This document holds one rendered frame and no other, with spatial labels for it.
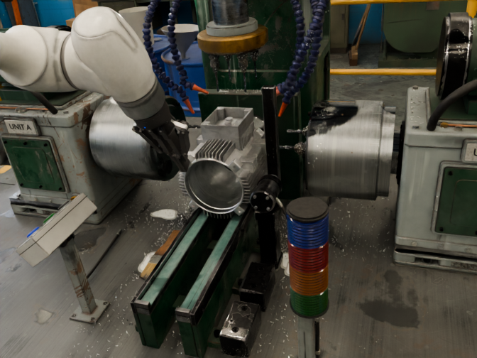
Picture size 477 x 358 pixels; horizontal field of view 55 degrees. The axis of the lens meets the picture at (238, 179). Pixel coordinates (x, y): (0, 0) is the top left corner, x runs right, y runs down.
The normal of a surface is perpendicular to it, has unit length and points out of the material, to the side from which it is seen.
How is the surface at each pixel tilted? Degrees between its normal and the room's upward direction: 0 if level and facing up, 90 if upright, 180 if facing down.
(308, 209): 0
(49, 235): 54
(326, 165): 84
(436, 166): 89
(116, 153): 88
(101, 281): 0
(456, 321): 0
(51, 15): 90
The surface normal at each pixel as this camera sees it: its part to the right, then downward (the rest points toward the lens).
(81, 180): -0.31, 0.49
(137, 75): 0.66, 0.56
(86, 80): -0.30, 0.84
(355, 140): -0.31, -0.10
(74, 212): 0.71, -0.44
